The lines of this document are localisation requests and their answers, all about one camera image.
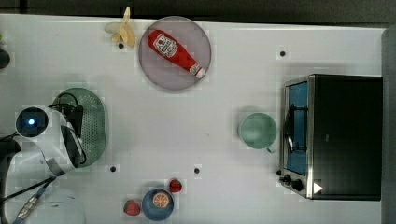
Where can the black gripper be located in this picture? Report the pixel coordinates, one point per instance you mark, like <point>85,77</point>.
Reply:
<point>74,117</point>

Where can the green plastic strainer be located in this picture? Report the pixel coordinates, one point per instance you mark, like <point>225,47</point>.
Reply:
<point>93,132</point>

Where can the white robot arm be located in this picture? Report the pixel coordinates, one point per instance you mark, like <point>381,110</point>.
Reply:
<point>47,147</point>

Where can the peeled banana toy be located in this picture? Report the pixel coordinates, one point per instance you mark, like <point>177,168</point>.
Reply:
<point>122,31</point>

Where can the strawberry toy with leaves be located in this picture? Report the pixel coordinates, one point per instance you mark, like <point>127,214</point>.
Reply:
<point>131,208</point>

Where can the red plush ketchup bottle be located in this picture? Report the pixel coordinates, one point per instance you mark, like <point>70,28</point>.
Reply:
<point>169,48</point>

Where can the purple round plate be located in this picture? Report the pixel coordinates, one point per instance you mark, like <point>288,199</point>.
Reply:
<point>167,76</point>

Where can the orange slice toy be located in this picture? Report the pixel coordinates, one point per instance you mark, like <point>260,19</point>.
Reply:
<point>161,200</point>

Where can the blue bowl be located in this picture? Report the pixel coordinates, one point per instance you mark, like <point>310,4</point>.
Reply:
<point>153,212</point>

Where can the strawberry toy near bowl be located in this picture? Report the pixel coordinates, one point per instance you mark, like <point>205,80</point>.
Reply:
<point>175,186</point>

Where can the green cup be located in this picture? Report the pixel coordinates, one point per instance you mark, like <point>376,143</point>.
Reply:
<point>258,131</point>

